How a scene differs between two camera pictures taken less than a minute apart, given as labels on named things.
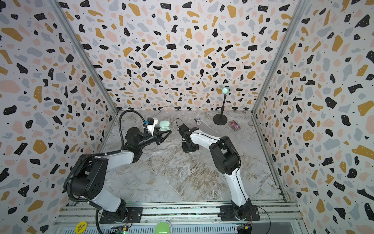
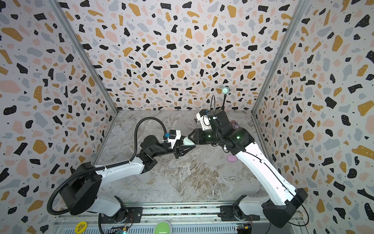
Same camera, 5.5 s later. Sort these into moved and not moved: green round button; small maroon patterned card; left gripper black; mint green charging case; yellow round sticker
Moved: left gripper black; mint green charging case
Not moved: small maroon patterned card; green round button; yellow round sticker
